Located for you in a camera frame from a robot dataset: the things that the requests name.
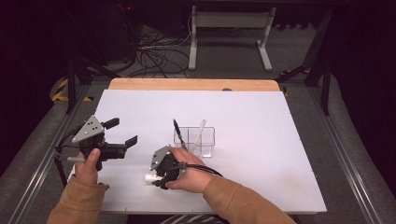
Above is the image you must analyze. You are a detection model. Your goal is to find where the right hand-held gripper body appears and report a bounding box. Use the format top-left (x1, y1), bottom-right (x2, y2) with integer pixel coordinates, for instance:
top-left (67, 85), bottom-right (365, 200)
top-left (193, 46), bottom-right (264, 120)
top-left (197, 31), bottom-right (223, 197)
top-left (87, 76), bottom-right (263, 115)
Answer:
top-left (148, 144), bottom-right (188, 188)

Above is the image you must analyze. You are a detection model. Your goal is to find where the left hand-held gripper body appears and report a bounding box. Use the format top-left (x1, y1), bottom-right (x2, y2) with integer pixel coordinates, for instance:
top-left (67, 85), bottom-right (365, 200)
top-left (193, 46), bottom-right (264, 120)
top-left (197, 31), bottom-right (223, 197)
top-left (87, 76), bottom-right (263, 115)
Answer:
top-left (66, 115), bottom-right (129, 172)

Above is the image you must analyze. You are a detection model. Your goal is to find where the white cylinder tube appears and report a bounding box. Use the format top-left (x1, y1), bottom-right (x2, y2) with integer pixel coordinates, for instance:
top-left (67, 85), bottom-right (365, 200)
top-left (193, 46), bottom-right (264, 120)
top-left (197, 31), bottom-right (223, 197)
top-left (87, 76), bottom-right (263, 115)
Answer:
top-left (144, 173), bottom-right (164, 183)

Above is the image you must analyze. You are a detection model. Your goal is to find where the black pen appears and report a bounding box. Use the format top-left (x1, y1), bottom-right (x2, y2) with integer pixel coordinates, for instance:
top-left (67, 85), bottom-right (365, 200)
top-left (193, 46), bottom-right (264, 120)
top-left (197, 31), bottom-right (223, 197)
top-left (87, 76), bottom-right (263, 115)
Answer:
top-left (173, 119), bottom-right (189, 151)

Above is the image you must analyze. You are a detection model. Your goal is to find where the clear plastic desk organizer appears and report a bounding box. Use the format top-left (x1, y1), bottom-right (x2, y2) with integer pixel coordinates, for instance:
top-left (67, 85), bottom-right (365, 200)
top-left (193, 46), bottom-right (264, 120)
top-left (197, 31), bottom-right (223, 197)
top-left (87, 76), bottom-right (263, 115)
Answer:
top-left (173, 125), bottom-right (216, 159)

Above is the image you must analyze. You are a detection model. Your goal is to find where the white pen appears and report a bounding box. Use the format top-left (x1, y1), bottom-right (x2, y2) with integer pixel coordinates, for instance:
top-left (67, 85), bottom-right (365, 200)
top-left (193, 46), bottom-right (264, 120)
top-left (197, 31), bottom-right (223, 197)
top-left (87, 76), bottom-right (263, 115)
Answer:
top-left (193, 119), bottom-right (207, 147)

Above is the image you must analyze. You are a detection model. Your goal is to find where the person's right hand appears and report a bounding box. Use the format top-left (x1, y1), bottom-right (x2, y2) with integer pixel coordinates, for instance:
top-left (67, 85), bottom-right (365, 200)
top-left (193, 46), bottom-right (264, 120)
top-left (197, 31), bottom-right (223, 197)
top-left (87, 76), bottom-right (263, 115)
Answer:
top-left (164, 147), bottom-right (216, 194)

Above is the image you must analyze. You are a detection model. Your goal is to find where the person's left hand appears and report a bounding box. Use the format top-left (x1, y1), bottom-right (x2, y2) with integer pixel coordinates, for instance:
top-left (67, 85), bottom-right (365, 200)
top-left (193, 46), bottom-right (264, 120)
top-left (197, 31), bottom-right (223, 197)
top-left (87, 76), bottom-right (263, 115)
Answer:
top-left (74, 147), bottom-right (102, 185)

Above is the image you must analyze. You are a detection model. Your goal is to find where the person's striped clothing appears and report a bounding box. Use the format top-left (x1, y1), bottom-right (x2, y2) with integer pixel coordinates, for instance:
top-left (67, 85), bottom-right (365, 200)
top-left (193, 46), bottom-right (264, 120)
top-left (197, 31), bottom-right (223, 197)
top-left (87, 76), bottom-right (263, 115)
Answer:
top-left (160, 214), bottom-right (232, 224)

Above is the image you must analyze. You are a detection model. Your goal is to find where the yellow black hazard tape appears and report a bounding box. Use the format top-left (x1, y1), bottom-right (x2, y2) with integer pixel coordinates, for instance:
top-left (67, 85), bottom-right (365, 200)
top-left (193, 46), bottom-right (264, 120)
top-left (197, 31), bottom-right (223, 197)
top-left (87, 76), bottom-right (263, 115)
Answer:
top-left (50, 77), bottom-right (94, 103)

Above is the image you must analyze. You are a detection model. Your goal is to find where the black tripod stand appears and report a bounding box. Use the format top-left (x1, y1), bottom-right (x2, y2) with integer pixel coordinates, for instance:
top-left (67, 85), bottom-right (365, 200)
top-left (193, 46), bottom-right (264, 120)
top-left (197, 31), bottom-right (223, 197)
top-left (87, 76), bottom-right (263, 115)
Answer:
top-left (274, 8), bottom-right (332, 116)
top-left (64, 6), bottom-right (120, 115)

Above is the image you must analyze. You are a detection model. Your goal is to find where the white table board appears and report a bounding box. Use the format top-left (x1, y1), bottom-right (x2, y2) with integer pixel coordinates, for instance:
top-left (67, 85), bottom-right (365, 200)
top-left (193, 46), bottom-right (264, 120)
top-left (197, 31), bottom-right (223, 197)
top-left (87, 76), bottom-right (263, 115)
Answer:
top-left (67, 89), bottom-right (328, 215)

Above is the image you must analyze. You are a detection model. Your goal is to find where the white metal stand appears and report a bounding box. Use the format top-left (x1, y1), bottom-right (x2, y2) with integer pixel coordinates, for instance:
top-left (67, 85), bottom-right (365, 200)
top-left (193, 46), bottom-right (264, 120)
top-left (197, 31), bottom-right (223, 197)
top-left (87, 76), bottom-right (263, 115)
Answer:
top-left (188, 4), bottom-right (277, 73)

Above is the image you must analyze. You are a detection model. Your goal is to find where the left hand-held gripper cable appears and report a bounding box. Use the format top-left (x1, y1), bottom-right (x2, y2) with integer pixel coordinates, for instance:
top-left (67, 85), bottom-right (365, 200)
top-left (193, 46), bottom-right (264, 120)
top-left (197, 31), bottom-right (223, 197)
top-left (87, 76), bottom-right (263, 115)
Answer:
top-left (53, 124), bottom-right (85, 188)

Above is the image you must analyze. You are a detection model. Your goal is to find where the hand-held gripper cable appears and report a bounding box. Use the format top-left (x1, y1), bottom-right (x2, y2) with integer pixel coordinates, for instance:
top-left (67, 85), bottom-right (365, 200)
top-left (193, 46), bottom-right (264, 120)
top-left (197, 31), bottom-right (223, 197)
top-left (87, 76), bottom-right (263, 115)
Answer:
top-left (178, 161), bottom-right (224, 178)
top-left (53, 124), bottom-right (85, 188)

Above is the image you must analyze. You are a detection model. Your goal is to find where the right hand-held gripper cable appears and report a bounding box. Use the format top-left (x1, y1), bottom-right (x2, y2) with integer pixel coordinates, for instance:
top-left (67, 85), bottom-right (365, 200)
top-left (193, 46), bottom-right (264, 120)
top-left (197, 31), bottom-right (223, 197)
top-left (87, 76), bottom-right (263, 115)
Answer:
top-left (178, 161), bottom-right (224, 178)

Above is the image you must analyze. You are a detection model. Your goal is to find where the aluminium floor rail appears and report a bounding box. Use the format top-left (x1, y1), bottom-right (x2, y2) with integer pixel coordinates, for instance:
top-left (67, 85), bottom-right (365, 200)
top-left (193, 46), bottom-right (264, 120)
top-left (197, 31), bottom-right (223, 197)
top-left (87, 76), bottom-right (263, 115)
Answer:
top-left (8, 85), bottom-right (92, 224)
top-left (306, 87), bottom-right (384, 224)

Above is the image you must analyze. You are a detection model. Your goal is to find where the tangle of black floor cables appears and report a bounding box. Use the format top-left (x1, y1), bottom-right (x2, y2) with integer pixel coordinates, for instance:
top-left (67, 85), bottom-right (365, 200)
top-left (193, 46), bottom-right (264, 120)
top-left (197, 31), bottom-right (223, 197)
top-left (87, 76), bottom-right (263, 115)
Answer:
top-left (124, 18), bottom-right (192, 78)

